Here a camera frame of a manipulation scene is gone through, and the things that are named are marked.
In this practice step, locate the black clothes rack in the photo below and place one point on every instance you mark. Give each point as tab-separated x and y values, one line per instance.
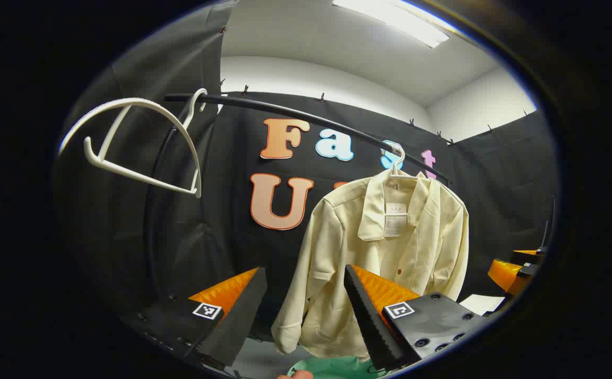
179	98

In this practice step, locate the row of small black clips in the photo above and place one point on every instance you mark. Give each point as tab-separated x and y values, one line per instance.
245	89

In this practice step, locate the black stand pole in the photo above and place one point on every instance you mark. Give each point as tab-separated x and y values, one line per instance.
549	226

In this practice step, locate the cream button shirt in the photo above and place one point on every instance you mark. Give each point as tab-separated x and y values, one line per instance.
337	242

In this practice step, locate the long ceiling light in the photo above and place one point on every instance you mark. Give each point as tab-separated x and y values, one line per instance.
405	21

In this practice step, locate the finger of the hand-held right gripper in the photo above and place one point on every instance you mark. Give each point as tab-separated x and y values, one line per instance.
503	273
527	256

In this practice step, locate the green laundry hamper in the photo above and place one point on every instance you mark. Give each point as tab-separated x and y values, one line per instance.
337	368

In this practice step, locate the white shirt hanger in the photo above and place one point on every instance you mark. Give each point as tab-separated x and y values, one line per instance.
402	155

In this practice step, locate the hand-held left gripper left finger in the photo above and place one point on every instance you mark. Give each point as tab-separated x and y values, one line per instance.
237	321

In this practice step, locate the empty white plastic hanger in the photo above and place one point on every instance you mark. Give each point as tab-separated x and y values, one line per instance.
140	101

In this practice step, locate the black backdrop cloth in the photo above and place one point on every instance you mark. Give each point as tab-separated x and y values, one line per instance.
221	221

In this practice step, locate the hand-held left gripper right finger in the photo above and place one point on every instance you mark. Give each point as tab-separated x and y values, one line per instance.
371	326

